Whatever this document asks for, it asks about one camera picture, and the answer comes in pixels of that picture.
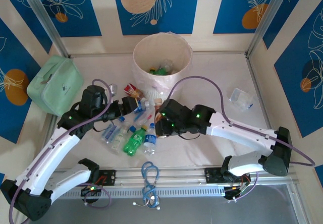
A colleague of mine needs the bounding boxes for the white cap blue label bottle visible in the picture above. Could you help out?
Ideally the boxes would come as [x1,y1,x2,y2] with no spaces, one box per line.
[133,97,152,115]

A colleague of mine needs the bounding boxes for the red orange label bottle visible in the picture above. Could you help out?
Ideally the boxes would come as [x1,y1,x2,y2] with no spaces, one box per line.
[123,83,144,98]

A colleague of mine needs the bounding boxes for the clear bottle red blue inside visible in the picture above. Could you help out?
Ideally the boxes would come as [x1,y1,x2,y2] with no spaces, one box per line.
[129,107,155,133]

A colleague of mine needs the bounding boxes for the brown drink bottle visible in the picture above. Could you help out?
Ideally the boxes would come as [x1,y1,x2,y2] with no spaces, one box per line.
[154,98,164,124]

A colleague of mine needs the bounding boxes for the long blue label bottle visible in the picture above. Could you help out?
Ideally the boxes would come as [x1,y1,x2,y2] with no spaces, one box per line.
[100,117,126,144]

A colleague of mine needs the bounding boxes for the green bottle yellow cap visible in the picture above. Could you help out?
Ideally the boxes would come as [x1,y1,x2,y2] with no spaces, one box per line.
[123,125,149,157]
[148,67,169,76]

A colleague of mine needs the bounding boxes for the clear bottle pale green label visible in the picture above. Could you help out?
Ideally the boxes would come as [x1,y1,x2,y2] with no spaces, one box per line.
[111,125,129,154]

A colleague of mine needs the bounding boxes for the white bin with plastic liner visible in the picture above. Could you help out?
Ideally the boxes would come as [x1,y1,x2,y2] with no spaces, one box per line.
[132,32,194,101]

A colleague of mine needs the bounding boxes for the mint green zip pouch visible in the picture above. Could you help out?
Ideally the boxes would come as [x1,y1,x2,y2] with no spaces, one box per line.
[26,55,84,116]

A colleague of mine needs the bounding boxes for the clear plastic container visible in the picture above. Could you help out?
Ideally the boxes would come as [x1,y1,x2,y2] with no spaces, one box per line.
[229,87,254,111]

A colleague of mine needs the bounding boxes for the blue stethoscope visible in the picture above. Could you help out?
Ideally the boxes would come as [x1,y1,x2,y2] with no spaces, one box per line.
[133,161,161,211]

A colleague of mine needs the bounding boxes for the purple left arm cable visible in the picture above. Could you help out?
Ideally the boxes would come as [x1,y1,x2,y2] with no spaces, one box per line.
[8,79,113,224]

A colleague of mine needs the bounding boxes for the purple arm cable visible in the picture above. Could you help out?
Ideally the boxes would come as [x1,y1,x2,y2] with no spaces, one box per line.
[163,76,316,201]
[8,79,113,224]

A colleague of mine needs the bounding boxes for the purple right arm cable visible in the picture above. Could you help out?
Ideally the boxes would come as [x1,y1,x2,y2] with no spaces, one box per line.
[163,76,316,201]

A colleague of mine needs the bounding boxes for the aluminium mounting rail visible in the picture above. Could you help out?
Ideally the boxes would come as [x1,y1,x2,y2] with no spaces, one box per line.
[21,164,300,191]

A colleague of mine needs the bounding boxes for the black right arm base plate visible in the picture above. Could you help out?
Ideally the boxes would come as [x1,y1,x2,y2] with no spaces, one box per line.
[203,167,250,184]

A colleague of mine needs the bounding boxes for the grey slotted cable duct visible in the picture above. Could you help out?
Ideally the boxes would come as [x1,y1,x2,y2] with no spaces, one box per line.
[31,186,227,200]

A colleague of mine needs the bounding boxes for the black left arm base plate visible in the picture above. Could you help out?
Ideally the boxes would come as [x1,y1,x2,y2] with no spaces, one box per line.
[70,170,117,187]

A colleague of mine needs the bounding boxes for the black connector board with wires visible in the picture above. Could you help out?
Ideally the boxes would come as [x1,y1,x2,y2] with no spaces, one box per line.
[80,186,102,197]
[223,185,247,200]

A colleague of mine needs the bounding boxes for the aluminium frame post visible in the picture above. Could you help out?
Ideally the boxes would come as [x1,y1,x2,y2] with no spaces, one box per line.
[246,0,291,58]
[17,0,70,58]

